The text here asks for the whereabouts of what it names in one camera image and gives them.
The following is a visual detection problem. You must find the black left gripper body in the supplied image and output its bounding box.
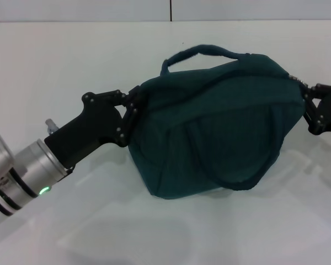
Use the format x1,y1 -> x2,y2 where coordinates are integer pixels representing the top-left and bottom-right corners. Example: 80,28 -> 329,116
44,89 -> 127,169

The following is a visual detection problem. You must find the dark teal fabric lunch bag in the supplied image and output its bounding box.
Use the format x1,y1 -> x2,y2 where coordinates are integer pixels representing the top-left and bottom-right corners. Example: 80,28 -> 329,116
126,44 -> 306,200

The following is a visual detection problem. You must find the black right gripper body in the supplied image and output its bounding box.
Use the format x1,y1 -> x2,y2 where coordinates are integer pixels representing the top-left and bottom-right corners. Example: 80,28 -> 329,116
310,83 -> 331,136

